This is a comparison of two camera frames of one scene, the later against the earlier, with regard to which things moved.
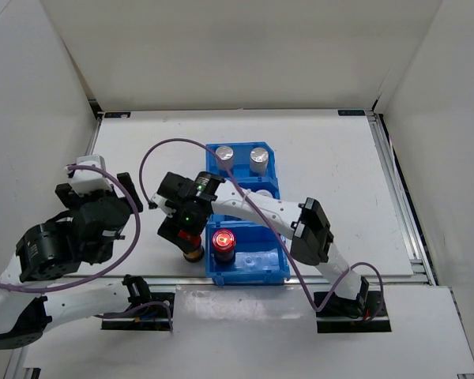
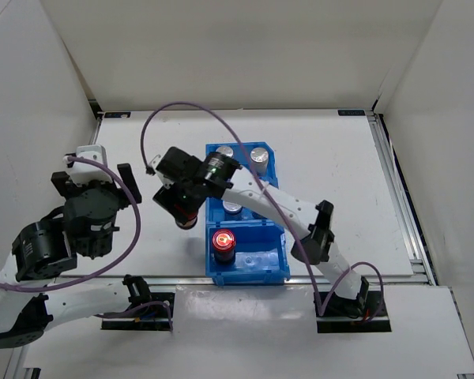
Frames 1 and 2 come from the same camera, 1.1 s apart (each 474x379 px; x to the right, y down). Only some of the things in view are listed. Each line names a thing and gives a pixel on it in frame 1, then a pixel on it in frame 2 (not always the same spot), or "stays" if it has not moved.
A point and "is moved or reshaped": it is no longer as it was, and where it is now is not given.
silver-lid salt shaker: [258, 160] stays
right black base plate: [331, 319] stays
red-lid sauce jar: [197, 253] is moved or reshaped
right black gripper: [169, 229] → [171, 187]
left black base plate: [154, 315] stays
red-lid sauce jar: [223, 242] stays
